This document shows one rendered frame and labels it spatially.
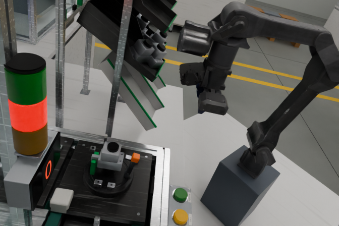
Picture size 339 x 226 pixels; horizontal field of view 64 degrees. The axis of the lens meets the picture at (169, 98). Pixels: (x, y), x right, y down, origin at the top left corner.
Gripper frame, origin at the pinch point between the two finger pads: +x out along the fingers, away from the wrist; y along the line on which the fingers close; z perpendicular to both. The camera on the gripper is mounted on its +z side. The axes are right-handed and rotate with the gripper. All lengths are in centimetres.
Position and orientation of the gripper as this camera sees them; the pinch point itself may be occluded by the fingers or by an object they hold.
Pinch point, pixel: (203, 102)
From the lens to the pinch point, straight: 68.2
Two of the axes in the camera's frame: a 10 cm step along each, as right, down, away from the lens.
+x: -2.3, 8.0, 5.6
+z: -9.7, -2.1, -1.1
